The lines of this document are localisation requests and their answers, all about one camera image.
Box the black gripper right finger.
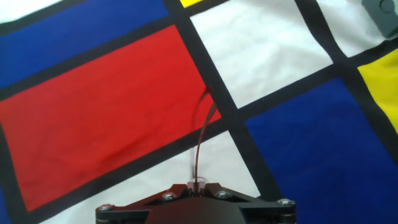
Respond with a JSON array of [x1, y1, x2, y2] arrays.
[[195, 181, 296, 224]]

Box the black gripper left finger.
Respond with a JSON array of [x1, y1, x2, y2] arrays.
[[95, 181, 196, 224]]

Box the brown thin-framed glasses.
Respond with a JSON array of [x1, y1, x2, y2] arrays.
[[190, 85, 218, 197]]

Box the colour block tablecloth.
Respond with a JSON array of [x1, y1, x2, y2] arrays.
[[0, 0, 398, 224]]

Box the grey switch box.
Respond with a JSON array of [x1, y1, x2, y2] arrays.
[[361, 0, 398, 40]]

